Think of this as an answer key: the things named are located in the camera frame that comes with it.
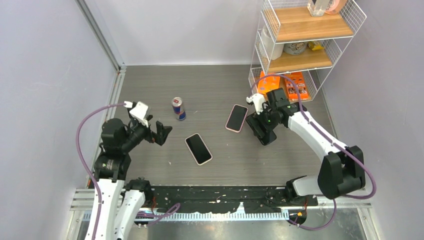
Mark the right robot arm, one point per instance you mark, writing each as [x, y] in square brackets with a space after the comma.
[341, 171]

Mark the black phone case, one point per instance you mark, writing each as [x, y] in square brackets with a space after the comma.
[268, 138]

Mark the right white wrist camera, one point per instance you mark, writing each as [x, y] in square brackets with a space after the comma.
[258, 101]

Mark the white bottle on shelf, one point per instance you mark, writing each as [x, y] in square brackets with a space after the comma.
[273, 50]

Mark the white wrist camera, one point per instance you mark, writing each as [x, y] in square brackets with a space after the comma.
[138, 111]
[258, 101]

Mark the phone in cream case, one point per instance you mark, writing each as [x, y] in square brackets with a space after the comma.
[198, 149]

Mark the round tin on shelf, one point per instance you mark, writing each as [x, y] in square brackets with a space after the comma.
[295, 48]

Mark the pink tape roll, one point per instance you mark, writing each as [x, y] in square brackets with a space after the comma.
[335, 6]

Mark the Red Bull can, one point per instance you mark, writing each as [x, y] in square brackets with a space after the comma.
[178, 108]

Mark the white wire shelf rack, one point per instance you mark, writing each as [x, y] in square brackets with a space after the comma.
[290, 41]

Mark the clear glass jar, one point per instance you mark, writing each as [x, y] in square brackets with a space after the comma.
[317, 8]

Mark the aluminium frame rail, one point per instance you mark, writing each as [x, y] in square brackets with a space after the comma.
[81, 75]

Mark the phone in pink case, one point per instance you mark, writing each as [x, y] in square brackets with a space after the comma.
[236, 118]

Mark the orange snack box left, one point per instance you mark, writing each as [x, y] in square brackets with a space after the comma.
[268, 84]

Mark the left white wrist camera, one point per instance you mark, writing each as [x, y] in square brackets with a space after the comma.
[138, 111]

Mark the yellow packet on shelf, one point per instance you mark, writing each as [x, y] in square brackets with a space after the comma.
[315, 45]

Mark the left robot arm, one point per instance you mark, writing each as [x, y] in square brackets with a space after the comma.
[116, 203]

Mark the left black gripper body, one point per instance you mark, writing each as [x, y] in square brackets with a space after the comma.
[138, 132]

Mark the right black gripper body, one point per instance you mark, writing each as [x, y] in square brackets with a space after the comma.
[266, 118]

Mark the orange snack box right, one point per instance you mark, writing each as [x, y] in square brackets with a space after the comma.
[293, 86]

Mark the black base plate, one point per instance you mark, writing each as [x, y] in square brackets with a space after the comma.
[224, 199]

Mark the orange snack box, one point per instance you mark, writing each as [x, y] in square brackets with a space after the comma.
[268, 84]
[293, 86]

